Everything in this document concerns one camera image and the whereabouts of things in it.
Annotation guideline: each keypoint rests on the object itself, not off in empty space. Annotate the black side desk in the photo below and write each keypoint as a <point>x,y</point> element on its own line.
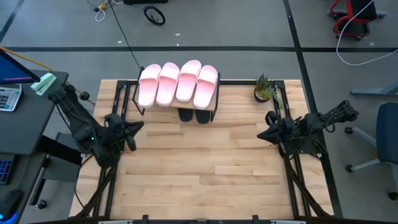
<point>28,130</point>

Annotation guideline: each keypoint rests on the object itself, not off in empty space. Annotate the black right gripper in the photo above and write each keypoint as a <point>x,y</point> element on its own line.
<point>286,130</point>

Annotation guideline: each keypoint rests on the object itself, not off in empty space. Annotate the mint green stapler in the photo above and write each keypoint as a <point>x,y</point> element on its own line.
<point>43,83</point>

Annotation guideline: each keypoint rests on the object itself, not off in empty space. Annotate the backlit computer keyboard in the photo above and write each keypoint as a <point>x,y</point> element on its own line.
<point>5,171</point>

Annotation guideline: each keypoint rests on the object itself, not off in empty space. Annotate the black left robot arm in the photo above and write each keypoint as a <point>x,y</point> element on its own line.
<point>77,124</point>

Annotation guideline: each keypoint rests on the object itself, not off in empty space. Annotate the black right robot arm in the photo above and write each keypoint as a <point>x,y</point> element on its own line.
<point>323,121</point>

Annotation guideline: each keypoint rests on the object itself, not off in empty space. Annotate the computer monitor with blue screen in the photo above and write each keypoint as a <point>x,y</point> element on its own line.
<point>12,71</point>

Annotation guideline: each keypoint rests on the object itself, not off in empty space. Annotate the black floor box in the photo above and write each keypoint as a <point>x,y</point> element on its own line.
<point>146,1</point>

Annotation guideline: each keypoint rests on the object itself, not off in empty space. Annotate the small potted green plant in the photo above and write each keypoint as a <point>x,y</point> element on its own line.
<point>261,93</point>

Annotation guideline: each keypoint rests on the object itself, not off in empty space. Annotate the black round knob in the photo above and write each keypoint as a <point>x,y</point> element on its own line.
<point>84,95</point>

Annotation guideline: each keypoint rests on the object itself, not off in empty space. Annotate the office chair with grey base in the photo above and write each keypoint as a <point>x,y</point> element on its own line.
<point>387,133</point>

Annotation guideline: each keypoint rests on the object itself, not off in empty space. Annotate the black computer mouse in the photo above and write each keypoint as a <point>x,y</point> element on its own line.
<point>9,202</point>

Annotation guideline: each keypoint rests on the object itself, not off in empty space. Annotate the black aluminium table frame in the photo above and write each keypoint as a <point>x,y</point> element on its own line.
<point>245,82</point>

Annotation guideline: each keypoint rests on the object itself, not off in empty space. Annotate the yellow plug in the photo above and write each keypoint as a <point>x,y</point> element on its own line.
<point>102,6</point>

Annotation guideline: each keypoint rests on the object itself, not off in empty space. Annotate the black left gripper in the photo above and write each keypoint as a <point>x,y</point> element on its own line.
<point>116,123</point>

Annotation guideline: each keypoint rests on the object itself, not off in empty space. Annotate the pink rubber slide sandal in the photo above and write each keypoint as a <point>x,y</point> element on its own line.
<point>205,87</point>
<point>188,81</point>
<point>168,84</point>
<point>149,87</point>

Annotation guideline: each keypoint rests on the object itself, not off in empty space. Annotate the wooden shelf with black frame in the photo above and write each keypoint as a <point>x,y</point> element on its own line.
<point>186,105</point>

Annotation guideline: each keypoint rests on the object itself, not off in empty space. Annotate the red framed black chair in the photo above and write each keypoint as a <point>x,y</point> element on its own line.
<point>357,25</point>

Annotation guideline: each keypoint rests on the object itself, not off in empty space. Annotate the black rubber slide sandal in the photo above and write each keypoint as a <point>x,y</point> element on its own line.
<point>185,115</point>
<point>202,116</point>

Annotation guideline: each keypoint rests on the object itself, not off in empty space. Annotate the grey desk calculator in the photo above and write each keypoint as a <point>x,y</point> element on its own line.
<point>9,98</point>

